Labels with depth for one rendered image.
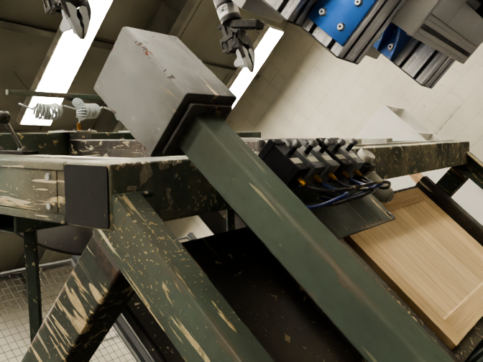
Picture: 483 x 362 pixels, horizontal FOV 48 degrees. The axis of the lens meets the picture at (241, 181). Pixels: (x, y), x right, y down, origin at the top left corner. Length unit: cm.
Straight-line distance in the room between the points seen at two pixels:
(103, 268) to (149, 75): 33
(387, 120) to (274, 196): 468
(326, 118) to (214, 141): 644
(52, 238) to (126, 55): 168
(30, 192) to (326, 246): 59
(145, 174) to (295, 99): 654
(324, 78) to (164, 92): 649
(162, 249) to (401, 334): 37
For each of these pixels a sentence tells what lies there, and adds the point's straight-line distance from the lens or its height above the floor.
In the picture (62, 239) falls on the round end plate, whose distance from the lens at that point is 247.
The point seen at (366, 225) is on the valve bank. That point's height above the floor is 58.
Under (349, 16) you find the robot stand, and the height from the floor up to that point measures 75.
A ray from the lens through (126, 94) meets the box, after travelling 84.
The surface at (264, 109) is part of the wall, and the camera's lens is 766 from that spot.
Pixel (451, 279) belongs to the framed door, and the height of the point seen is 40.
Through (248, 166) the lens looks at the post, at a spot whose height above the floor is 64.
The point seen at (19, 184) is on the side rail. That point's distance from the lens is 110.
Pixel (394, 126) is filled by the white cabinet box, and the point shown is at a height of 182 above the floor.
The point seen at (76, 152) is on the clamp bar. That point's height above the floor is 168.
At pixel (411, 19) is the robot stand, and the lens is 97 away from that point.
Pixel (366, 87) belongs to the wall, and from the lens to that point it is 699.
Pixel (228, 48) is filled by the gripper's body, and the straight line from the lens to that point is 193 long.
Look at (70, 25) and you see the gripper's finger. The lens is 144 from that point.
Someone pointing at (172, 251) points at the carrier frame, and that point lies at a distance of 84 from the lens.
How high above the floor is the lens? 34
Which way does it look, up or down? 23 degrees up
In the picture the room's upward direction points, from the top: 42 degrees counter-clockwise
